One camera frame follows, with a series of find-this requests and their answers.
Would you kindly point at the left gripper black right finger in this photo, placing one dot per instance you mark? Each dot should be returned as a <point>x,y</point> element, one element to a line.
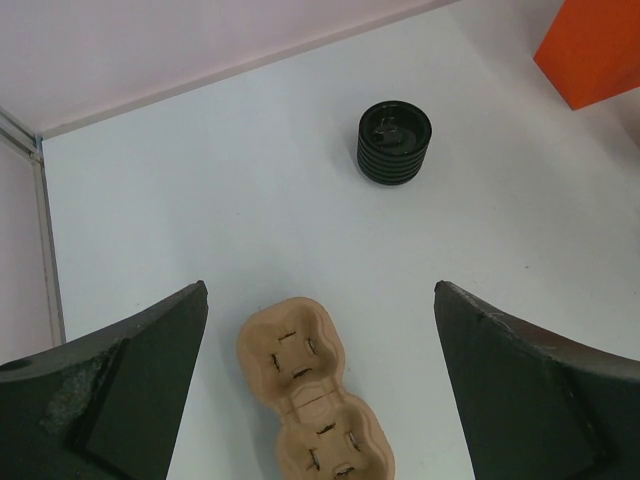
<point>534,404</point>

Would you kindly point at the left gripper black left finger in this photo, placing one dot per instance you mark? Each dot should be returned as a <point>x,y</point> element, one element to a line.
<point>107,405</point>

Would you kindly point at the stack of black lids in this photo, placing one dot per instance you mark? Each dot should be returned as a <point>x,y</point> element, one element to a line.
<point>392,141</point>

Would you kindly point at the orange paper bag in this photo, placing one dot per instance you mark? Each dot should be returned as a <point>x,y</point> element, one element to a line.
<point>591,50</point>

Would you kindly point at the left brown cup carrier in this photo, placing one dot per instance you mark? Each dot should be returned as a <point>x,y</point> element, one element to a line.
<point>294,362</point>

